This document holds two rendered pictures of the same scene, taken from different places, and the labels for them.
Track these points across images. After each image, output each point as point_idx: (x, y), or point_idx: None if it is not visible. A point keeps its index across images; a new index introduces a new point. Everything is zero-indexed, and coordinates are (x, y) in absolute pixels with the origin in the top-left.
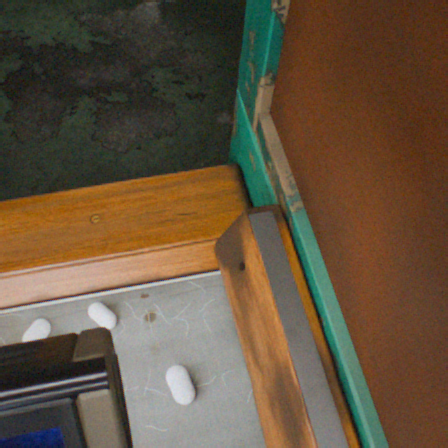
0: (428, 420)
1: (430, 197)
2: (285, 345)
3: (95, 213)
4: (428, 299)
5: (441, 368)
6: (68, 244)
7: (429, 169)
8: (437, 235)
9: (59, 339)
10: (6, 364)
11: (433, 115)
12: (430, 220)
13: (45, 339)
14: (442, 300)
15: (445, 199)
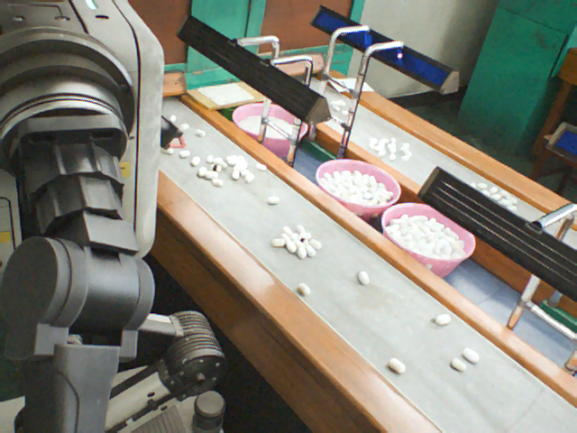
0: (160, 42)
1: (136, 12)
2: None
3: None
4: (147, 25)
5: (156, 31)
6: None
7: (133, 8)
8: (141, 14)
9: (181, 31)
10: (190, 23)
11: (129, 1)
12: (139, 14)
13: (181, 33)
14: (149, 22)
15: (139, 8)
